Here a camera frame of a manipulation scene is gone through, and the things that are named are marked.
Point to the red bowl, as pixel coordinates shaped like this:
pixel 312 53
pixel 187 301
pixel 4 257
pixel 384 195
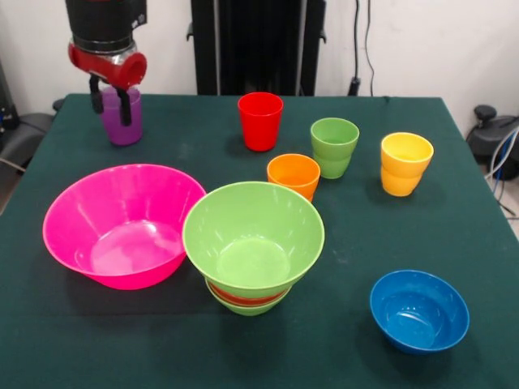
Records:
pixel 243 299

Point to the yellow cup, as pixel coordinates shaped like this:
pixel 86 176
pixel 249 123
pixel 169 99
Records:
pixel 405 170

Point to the black wheeled base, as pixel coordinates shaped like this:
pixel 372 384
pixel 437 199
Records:
pixel 24 138
pixel 486 138

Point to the green cup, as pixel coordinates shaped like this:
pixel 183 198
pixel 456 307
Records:
pixel 334 158

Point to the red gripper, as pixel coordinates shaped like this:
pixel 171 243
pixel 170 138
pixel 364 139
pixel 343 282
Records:
pixel 121 71

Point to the large pink bowl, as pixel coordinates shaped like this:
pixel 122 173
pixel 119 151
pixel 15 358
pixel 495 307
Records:
pixel 121 251

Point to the dark green tablecloth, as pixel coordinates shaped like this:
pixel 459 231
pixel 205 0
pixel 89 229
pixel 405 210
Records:
pixel 81 324

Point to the small green bowl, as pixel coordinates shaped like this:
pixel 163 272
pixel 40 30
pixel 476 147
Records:
pixel 247 311

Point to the purple cup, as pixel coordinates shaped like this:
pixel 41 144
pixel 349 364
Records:
pixel 111 125

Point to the red cup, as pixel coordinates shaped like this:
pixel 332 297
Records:
pixel 259 125

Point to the large green bowl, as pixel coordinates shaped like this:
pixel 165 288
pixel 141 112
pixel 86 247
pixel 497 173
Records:
pixel 251 235

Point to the orange cup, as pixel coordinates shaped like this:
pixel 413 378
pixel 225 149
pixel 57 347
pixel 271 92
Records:
pixel 292 174

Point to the blue bowl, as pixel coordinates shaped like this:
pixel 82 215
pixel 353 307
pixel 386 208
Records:
pixel 419 320

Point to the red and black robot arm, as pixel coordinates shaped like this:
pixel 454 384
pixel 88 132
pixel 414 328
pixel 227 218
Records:
pixel 101 20

